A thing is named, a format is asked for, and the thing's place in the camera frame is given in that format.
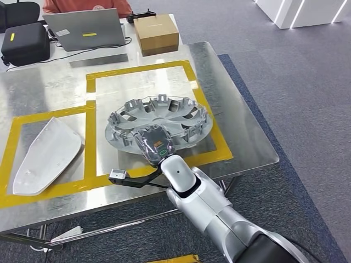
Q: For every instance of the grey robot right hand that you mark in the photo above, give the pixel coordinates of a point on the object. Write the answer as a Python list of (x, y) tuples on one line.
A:
[(155, 145)]

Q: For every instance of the grey plastic wheel cover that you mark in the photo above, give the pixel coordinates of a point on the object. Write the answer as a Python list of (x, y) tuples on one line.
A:
[(164, 114)]

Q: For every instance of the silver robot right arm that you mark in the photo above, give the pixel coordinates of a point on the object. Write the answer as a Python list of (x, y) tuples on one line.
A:
[(208, 210)]

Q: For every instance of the white desk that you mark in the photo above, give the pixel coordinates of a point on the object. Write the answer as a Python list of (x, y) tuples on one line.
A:
[(128, 49)]

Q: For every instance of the brown cardboard box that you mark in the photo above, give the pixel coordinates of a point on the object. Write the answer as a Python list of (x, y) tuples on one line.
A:
[(155, 32)]

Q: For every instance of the yellow floor tape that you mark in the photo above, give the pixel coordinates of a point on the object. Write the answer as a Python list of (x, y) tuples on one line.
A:
[(175, 259)]

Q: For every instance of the white plastic body panel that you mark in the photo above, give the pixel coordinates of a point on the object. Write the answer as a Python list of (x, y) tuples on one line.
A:
[(46, 156)]

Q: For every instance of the grey laptop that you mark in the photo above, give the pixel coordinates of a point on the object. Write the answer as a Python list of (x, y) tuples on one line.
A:
[(82, 31)]

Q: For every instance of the person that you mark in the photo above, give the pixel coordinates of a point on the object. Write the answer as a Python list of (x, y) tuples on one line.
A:
[(82, 4)]

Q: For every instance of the black zip case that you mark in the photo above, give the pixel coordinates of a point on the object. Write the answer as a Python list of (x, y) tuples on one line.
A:
[(24, 45)]

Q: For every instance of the white lit display plinth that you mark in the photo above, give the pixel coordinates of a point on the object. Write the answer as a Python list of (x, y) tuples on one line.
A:
[(315, 11)]

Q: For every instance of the black camera bracket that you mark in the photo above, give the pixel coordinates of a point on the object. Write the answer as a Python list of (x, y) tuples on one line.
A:
[(143, 181)]

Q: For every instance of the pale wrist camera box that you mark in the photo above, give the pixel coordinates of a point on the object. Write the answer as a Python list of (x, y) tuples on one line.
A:
[(118, 175)]

